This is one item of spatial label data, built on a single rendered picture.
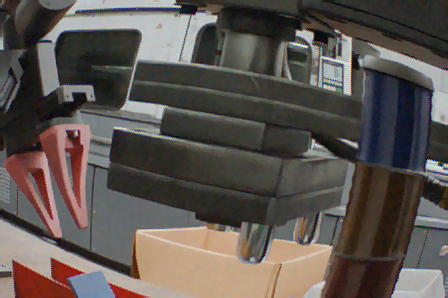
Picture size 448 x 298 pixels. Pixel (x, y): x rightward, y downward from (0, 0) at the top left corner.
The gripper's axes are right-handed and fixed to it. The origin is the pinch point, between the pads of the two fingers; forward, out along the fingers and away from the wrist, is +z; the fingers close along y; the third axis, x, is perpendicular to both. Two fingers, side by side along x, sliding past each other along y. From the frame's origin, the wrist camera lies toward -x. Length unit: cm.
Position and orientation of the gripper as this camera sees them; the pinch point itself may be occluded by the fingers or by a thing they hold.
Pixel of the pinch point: (66, 223)
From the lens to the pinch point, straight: 70.7
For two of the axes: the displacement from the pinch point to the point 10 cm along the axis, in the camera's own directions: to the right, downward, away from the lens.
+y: 8.7, -3.6, -3.4
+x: 3.6, -0.1, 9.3
